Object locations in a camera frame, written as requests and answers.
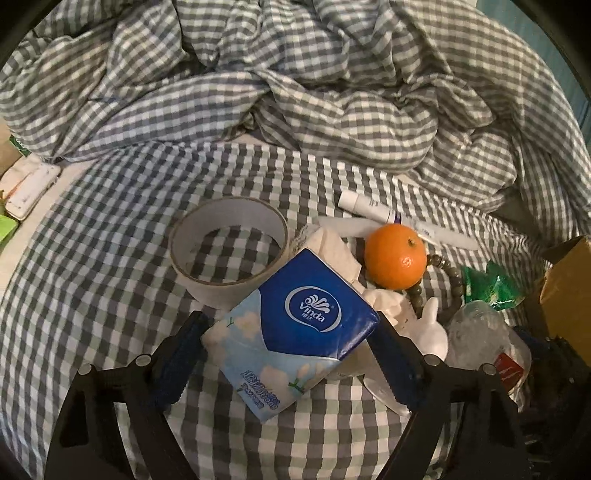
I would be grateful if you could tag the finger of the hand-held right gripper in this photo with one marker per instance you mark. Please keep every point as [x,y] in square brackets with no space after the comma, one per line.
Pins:
[554,364]

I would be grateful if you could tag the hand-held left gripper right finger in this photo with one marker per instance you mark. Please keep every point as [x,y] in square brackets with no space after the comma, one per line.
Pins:
[397,364]

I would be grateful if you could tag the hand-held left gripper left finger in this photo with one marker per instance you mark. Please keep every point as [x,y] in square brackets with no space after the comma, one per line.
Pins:
[178,364]

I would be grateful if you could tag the white rabbit figurine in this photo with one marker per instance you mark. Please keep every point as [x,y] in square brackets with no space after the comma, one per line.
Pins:
[431,337]

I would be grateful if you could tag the brown cardboard box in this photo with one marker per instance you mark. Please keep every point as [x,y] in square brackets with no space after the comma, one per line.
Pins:
[568,286]

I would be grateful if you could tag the white tape roll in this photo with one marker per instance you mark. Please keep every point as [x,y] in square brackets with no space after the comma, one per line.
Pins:
[207,290]

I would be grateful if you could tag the crushed clear plastic bottle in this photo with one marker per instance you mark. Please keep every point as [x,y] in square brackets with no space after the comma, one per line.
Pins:
[480,332]

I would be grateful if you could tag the blue tissue pack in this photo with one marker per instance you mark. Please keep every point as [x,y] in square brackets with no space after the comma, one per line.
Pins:
[300,323]

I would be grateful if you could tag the orange tangerine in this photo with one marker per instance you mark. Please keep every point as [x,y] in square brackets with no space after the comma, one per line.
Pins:
[395,256]

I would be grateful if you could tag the crumpled white tissue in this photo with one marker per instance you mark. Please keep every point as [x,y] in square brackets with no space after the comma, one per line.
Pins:
[330,249]
[385,302]

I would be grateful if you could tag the green snack wrapper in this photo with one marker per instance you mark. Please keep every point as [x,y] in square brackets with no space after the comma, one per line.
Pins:
[489,288]

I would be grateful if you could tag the grey checkered bedsheet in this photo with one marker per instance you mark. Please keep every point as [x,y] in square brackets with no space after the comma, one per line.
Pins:
[115,277]

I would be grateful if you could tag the white plastic strip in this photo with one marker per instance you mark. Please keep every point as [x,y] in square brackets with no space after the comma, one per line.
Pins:
[457,241]

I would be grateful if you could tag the white tube with label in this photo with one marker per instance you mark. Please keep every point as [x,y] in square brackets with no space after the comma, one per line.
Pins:
[369,206]

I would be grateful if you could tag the white packet with orange print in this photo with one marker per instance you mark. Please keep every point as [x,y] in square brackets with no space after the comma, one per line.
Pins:
[32,184]

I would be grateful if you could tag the grey checkered duvet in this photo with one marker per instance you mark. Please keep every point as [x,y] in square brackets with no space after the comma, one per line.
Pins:
[277,69]

